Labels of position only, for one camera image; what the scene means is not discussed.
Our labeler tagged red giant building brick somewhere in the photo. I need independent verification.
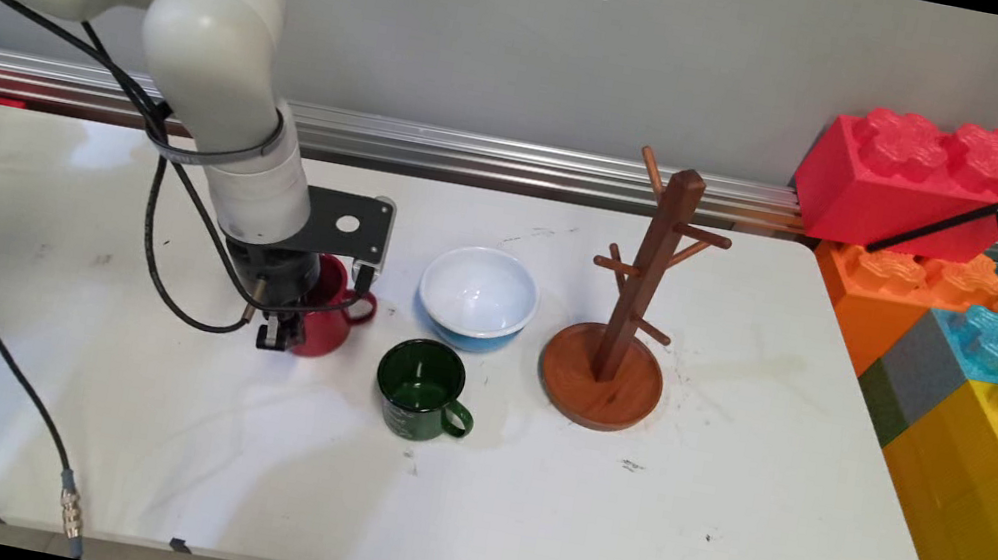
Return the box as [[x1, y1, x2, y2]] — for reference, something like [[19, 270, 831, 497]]
[[782, 94, 998, 273]]

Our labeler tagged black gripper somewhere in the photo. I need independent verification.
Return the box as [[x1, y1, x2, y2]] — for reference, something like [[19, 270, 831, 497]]
[[209, 233, 329, 360]]

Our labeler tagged grey giant building brick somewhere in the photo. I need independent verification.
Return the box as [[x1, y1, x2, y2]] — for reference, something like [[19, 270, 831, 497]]
[[869, 303, 980, 436]]

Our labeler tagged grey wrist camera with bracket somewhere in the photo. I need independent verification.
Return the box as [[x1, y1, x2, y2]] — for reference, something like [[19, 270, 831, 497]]
[[290, 183, 400, 304]]

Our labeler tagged red mug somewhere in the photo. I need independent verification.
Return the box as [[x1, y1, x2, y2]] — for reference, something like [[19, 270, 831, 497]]
[[288, 250, 386, 370]]

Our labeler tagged brown wooden mug tree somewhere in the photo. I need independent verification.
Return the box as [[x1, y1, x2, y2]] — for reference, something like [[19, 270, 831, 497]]
[[530, 135, 748, 449]]

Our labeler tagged dark green mug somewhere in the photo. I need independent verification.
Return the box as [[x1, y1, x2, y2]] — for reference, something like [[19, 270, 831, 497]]
[[366, 332, 487, 450]]

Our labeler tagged orange giant building brick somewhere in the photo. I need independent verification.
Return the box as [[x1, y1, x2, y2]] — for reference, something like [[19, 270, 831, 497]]
[[796, 227, 998, 399]]

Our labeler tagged dark green giant building brick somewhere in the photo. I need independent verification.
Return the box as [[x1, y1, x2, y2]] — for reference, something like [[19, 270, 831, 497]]
[[847, 356, 920, 452]]

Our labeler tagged horizontal aluminium rail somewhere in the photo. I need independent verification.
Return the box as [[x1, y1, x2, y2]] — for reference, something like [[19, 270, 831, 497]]
[[0, 47, 998, 275]]

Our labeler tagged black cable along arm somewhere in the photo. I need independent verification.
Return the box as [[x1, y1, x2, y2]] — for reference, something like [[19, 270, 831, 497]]
[[0, 0, 418, 361]]

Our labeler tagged blue and white bowl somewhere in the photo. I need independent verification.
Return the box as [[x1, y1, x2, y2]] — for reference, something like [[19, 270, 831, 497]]
[[409, 238, 548, 363]]

